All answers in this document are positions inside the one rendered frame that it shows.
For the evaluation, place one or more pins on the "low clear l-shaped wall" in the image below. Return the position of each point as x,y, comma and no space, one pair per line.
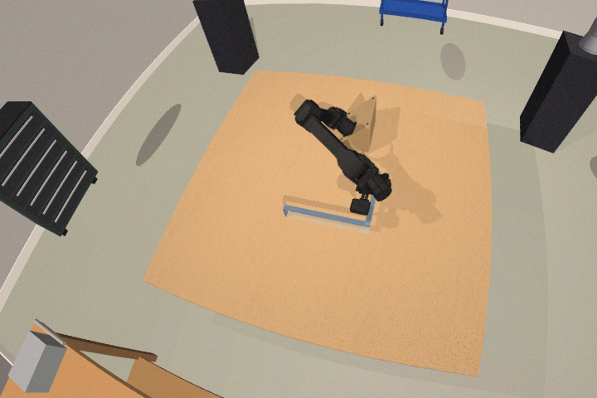
327,222

